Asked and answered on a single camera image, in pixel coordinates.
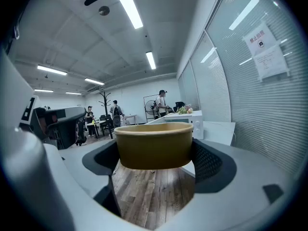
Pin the black coat rack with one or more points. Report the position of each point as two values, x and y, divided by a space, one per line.
105 105

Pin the round ceiling detector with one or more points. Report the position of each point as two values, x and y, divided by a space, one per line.
104 10

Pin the brown paper bowl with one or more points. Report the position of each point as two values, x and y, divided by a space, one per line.
154 148

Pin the small round white table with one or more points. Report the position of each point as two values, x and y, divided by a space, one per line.
96 123

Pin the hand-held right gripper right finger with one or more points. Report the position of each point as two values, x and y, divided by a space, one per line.
231 191

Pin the white paper notice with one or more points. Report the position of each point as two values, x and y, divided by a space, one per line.
270 61
260 38

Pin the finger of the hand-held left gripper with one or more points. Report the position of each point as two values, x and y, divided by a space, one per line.
69 119

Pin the bunch of artificial flowers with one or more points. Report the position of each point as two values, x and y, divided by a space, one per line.
184 109

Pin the row of ceiling light strips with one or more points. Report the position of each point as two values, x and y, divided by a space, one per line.
130 8

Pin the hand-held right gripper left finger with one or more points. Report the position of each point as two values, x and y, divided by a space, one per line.
79 177

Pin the black office chair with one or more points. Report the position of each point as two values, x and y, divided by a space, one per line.
106 124

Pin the black standing fan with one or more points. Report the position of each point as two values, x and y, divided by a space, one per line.
150 107

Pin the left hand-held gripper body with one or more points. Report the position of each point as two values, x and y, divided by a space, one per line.
26 109

